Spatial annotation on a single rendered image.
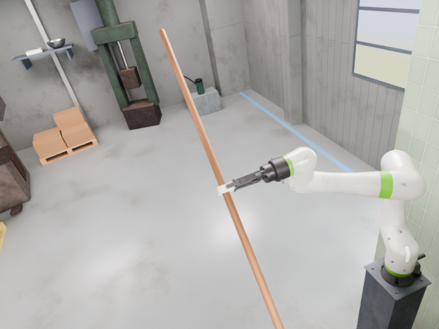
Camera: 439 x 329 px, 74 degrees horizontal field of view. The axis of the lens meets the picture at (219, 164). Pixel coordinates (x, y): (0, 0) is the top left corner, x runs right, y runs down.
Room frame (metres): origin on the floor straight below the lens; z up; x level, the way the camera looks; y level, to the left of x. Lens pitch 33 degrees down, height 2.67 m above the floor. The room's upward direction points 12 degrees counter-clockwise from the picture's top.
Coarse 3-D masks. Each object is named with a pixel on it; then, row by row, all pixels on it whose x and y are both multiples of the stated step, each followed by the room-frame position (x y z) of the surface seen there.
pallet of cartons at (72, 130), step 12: (72, 108) 6.34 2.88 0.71; (60, 120) 5.98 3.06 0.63; (72, 120) 6.06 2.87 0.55; (84, 120) 6.14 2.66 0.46; (48, 132) 6.01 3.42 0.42; (60, 132) 5.95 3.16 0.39; (72, 132) 5.73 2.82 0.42; (84, 132) 5.77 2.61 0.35; (36, 144) 5.48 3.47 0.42; (48, 144) 5.48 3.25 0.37; (60, 144) 5.57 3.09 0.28; (72, 144) 5.64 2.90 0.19; (96, 144) 5.80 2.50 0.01; (48, 156) 5.44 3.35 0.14; (60, 156) 5.57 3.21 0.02
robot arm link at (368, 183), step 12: (288, 180) 1.01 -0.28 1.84; (312, 180) 0.95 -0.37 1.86; (324, 180) 0.94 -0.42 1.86; (336, 180) 0.93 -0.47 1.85; (348, 180) 0.92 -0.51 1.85; (360, 180) 0.90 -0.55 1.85; (372, 180) 0.89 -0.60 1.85; (300, 192) 0.96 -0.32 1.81; (312, 192) 0.95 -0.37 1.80; (324, 192) 0.94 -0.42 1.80; (336, 192) 0.92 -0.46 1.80; (348, 192) 0.90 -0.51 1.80; (360, 192) 0.89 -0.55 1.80; (372, 192) 0.87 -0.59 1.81
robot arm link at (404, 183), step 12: (396, 168) 0.94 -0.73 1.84; (408, 168) 0.91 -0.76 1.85; (384, 180) 0.87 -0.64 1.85; (396, 180) 0.86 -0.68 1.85; (408, 180) 0.85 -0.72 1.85; (420, 180) 0.84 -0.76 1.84; (384, 192) 0.85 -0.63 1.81; (396, 192) 0.84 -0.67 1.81; (408, 192) 0.82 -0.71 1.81; (420, 192) 0.81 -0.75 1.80
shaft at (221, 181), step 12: (168, 48) 1.39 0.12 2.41; (180, 72) 1.30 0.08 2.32; (180, 84) 1.26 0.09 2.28; (192, 108) 1.16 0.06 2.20; (204, 132) 1.08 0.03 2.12; (204, 144) 1.04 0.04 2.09; (216, 168) 0.95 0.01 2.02; (228, 192) 0.88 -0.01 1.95; (228, 204) 0.85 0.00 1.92; (240, 228) 0.77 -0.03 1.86; (240, 240) 0.75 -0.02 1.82; (252, 252) 0.71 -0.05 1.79; (252, 264) 0.67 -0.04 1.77; (264, 288) 0.61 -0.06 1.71; (264, 300) 0.59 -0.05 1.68; (276, 312) 0.55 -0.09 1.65; (276, 324) 0.52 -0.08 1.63
